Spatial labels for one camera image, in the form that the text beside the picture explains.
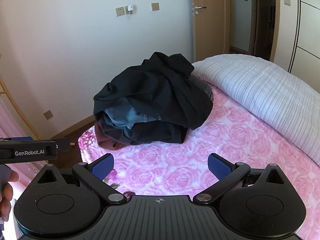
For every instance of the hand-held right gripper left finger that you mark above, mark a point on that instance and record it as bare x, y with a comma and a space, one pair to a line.
102, 167

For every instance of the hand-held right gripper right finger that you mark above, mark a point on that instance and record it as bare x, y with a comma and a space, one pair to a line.
220, 166

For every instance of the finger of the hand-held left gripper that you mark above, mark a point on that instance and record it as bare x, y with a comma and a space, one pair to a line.
63, 145

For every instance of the black pants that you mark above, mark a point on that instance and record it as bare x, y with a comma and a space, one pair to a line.
160, 87

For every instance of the person's left hand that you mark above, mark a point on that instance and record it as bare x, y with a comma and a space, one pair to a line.
6, 202

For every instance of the maroon garment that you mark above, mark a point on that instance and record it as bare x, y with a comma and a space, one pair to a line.
107, 141

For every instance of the pink rose blanket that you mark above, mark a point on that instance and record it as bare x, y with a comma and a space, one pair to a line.
200, 135

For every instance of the blue denim jeans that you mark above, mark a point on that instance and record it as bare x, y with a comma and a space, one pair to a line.
125, 116

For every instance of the black garment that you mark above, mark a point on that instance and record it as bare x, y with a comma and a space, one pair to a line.
162, 133

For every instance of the white striped quilt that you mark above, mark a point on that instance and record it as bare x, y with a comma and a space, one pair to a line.
262, 92

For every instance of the wooden door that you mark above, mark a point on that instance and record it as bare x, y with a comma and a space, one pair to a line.
212, 30

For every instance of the white wardrobe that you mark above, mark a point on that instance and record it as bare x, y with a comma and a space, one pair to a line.
307, 30

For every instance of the beige wall socket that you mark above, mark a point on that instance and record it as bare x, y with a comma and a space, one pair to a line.
48, 115

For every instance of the beige wall switch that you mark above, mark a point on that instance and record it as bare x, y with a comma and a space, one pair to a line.
155, 6
119, 11
287, 1

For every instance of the white wall plug device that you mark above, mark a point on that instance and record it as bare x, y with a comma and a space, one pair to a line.
129, 9

